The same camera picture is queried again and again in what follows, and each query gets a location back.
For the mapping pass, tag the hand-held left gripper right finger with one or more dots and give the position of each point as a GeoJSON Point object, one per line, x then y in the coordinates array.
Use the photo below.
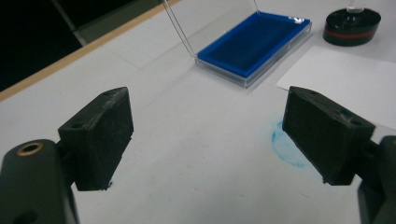
{"type": "Point", "coordinates": [327, 140]}

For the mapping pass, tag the white paper sheet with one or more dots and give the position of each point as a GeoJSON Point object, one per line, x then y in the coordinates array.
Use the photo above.
{"type": "Point", "coordinates": [342, 74]}

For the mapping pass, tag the wooden table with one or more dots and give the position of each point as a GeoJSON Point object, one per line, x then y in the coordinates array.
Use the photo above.
{"type": "Point", "coordinates": [62, 61]}

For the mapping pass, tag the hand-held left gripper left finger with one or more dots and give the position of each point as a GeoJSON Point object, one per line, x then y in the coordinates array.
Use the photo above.
{"type": "Point", "coordinates": [99, 140]}

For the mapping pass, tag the blue ink pad clear case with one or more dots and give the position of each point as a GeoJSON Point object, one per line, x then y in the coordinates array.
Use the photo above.
{"type": "Point", "coordinates": [249, 46]}

